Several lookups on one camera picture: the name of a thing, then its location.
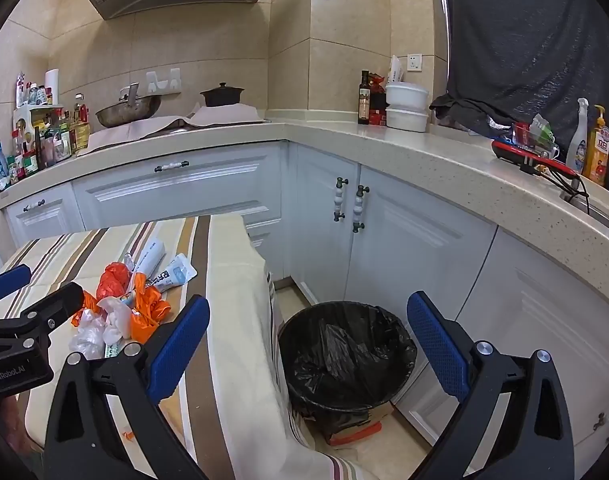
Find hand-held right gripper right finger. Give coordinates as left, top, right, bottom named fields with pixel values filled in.
left=407, top=291, right=582, bottom=480

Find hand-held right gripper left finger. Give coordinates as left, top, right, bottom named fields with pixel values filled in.
left=44, top=295, right=211, bottom=480

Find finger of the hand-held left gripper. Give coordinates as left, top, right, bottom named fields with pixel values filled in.
left=0, top=281, right=85, bottom=356
left=0, top=264, right=32, bottom=303

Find small orange plastic scrap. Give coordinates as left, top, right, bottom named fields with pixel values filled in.
left=72, top=290, right=102, bottom=327

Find orange plastic bag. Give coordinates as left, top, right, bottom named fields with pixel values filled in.
left=129, top=272, right=172, bottom=345
left=97, top=262, right=135, bottom=301

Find clear plastic bags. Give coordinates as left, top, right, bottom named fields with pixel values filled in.
left=68, top=297, right=135, bottom=361

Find white and blue packet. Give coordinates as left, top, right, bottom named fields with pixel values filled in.
left=144, top=254, right=198, bottom=293

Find black lined trash bin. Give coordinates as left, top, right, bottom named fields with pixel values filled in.
left=278, top=301, right=417, bottom=413

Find person's left forearm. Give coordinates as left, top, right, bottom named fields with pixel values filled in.
left=0, top=395, right=45, bottom=466

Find striped tablecloth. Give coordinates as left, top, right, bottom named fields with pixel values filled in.
left=2, top=215, right=385, bottom=480

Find small white cabinet door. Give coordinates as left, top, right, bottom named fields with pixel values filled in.
left=4, top=182, right=85, bottom=248

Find long white tube packet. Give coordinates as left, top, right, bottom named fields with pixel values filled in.
left=132, top=237, right=166, bottom=281

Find group of condiment bottles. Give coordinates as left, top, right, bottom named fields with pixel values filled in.
left=9, top=72, right=92, bottom=183

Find wide white cabinet door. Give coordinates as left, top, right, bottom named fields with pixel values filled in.
left=72, top=141, right=290, bottom=231

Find yellow cooking oil bottle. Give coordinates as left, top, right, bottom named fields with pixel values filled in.
left=74, top=94, right=92, bottom=151

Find narrow white cabinet door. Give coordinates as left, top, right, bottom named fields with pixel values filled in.
left=289, top=142, right=361, bottom=306

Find beige stone countertop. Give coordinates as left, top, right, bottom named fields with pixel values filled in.
left=0, top=117, right=609, bottom=261

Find beige cloth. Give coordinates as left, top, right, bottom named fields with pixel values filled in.
left=77, top=116, right=192, bottom=157
left=190, top=103, right=269, bottom=127

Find paper towel roll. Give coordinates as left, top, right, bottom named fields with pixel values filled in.
left=44, top=68, right=60, bottom=106

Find red tray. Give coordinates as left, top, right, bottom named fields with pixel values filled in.
left=491, top=137, right=582, bottom=177

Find metal wok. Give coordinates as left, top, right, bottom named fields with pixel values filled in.
left=95, top=83, right=162, bottom=129

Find metal sink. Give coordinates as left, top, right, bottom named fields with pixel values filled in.
left=559, top=187, right=609, bottom=238

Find white lidded bowl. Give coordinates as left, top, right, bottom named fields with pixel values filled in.
left=385, top=106, right=430, bottom=132
left=385, top=82, right=430, bottom=109

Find white spray bottle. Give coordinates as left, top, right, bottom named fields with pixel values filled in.
left=565, top=98, right=590, bottom=173

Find red packet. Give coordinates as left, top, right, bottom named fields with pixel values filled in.
left=369, top=74, right=389, bottom=127

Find yellow dish soap bottle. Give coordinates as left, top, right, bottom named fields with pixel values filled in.
left=583, top=105, right=609, bottom=187

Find dark glass bottle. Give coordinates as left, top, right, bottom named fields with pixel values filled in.
left=357, top=70, right=371, bottom=126

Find black lidded pot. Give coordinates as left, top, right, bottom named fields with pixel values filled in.
left=200, top=82, right=245, bottom=108

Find dark curtain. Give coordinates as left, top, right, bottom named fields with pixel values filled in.
left=429, top=0, right=609, bottom=152

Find black cable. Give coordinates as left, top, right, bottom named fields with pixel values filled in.
left=521, top=162, right=591, bottom=211

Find white wall holder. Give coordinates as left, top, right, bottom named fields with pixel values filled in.
left=147, top=67, right=181, bottom=93

